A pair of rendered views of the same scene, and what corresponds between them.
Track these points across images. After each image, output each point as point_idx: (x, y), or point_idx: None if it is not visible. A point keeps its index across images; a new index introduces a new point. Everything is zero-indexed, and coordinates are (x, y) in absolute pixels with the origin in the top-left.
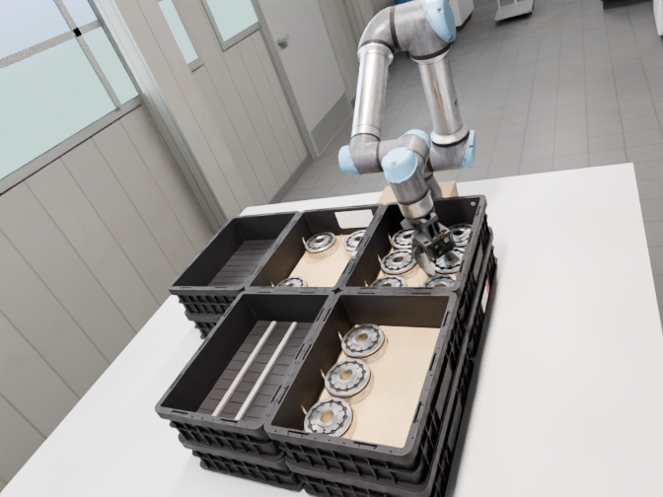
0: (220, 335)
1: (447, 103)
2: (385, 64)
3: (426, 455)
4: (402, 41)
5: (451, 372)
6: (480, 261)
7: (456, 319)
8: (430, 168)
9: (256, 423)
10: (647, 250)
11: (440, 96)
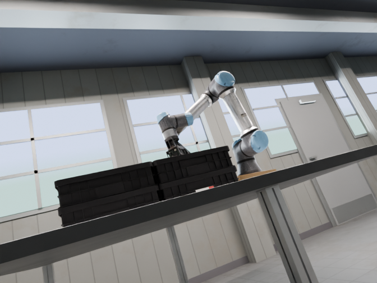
0: None
1: (236, 114)
2: (203, 100)
3: (76, 201)
4: (211, 91)
5: (124, 188)
6: (203, 170)
7: (146, 172)
8: (242, 152)
9: None
10: (302, 164)
11: (231, 111)
